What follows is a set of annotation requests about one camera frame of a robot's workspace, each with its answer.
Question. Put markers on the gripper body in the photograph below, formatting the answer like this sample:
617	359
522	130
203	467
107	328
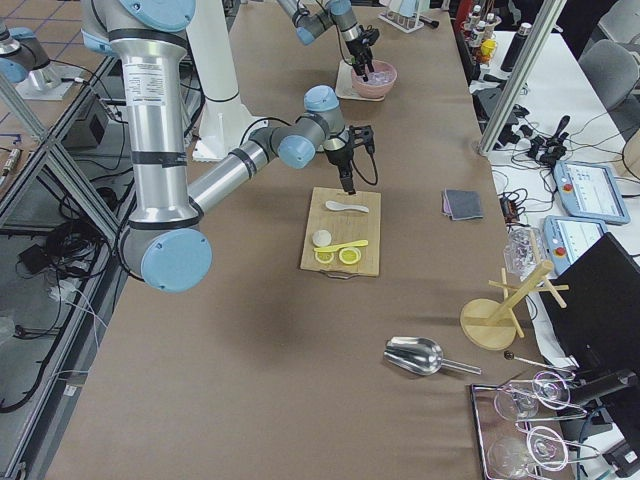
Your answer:
339	158
354	44

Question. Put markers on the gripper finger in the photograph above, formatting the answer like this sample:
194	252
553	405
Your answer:
368	57
359	65
347	183

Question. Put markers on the clear ice cubes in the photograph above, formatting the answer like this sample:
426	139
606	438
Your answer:
377	78

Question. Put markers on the white ceramic spoon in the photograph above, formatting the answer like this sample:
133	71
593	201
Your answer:
338	206

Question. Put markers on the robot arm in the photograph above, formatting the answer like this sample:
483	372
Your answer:
162	242
339	14

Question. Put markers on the pink bowl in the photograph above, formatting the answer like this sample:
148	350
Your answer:
375	91

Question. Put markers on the metal ice scoop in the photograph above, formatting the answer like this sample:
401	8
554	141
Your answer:
422	356

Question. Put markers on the cream rectangular tray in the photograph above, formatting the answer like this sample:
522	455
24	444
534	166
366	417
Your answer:
343	87

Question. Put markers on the white cup rack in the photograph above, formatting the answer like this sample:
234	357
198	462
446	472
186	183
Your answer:
407	15

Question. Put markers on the bamboo cutting board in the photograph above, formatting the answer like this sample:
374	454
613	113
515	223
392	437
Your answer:
344	226

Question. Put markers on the yellow plastic knife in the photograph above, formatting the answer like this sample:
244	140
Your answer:
337	247

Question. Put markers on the lower lemon slice stack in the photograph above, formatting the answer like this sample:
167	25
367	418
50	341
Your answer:
350	255

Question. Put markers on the upper lemon slice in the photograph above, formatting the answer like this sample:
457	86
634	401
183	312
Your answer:
324	258

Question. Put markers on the grey and purple cloths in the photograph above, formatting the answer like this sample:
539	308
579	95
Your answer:
461	204

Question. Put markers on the black water bottle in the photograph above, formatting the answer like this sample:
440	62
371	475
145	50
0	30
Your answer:
515	47

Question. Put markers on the clear plastic container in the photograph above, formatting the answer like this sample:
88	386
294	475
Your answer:
524	251

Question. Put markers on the wooden mug tree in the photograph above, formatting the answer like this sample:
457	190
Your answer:
492	325

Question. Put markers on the blue teach pendant lower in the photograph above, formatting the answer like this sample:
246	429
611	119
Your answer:
567	238

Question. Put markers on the blue teach pendant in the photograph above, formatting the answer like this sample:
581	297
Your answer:
567	238
589	190

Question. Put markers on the blue teach pendant upper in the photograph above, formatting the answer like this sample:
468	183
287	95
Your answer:
589	190

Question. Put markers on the black monitor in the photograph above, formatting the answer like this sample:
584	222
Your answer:
599	327

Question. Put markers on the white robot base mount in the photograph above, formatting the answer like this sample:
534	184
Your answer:
225	118

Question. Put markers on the aluminium frame post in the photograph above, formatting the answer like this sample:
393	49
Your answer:
542	27

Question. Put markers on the wire glass rack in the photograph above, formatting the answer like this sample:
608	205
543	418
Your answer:
517	423

